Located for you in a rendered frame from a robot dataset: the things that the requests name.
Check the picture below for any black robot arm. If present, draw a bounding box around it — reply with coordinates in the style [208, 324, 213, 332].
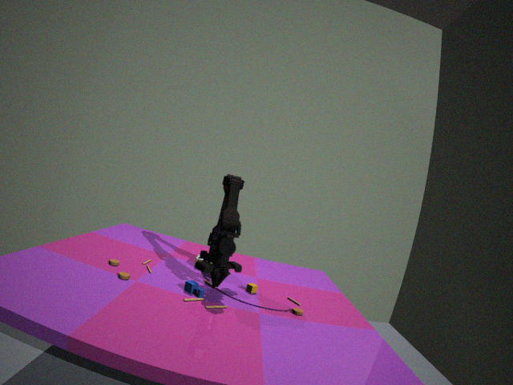
[200, 174, 244, 263]

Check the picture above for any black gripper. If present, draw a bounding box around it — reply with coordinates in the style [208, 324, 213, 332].
[195, 248, 242, 288]

